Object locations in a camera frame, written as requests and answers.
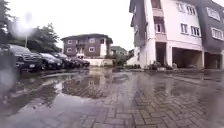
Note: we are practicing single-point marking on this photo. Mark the large puddle of water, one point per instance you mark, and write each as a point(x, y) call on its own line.
point(83, 87)

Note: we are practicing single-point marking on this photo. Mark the white low wall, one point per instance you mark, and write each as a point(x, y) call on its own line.
point(96, 62)

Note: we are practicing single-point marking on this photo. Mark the white and grey building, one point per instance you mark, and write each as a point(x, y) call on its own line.
point(173, 30)

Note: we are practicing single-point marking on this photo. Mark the dark green trees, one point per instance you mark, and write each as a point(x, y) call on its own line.
point(43, 38)

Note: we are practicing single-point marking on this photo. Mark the dark car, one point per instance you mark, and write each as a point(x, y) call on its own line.
point(81, 62)

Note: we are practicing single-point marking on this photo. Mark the building with green roof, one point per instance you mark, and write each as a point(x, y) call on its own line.
point(118, 50)

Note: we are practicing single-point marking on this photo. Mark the brown and white building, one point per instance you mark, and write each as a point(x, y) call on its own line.
point(87, 45)

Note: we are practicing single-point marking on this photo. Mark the pole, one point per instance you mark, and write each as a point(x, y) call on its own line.
point(26, 40)

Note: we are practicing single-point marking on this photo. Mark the green bush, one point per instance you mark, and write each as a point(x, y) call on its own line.
point(120, 60)

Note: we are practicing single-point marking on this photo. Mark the black car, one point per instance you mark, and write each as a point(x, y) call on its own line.
point(50, 61)
point(65, 60)
point(23, 58)

